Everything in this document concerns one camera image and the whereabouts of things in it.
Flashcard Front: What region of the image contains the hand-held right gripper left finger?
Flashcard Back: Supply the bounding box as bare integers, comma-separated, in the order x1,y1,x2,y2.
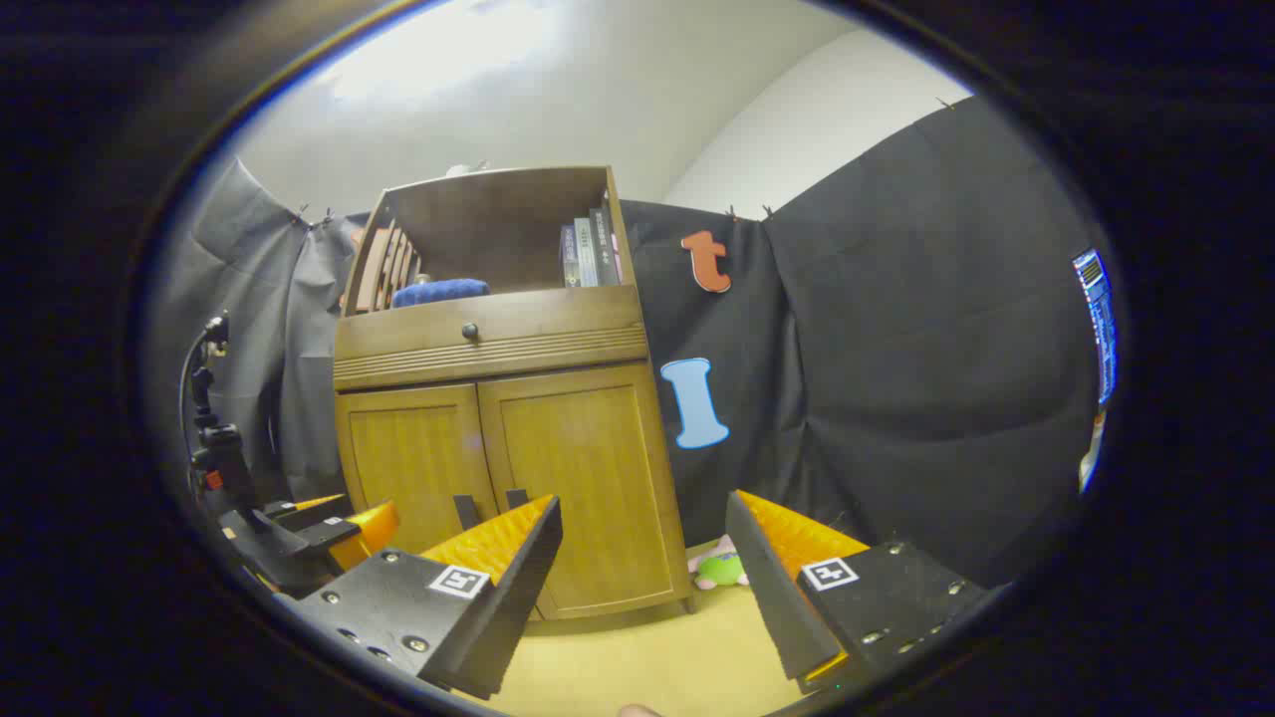
295,493,565,701

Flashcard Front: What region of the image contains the pink green plush toy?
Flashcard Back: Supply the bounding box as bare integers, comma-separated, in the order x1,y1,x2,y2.
687,535,748,591

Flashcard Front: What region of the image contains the wooden slatted rack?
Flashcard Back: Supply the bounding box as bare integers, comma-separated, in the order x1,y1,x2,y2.
344,221,421,315

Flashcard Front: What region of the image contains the black cable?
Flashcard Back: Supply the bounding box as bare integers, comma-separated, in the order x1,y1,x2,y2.
178,317,226,489

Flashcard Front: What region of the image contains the blue printed banner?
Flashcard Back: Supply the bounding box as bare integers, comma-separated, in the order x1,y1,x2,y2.
1072,247,1119,494

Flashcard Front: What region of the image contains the wooden double-door shoe cabinet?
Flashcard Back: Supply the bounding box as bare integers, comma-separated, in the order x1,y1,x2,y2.
332,164,695,623

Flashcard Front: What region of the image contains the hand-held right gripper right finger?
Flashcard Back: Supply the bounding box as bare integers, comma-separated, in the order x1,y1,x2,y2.
724,488,989,696

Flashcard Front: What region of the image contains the wooden drawer with knob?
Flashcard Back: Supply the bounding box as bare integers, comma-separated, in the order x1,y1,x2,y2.
334,286,648,391

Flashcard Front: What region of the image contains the blue cushion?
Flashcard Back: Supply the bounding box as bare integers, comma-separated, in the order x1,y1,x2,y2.
391,278,491,309

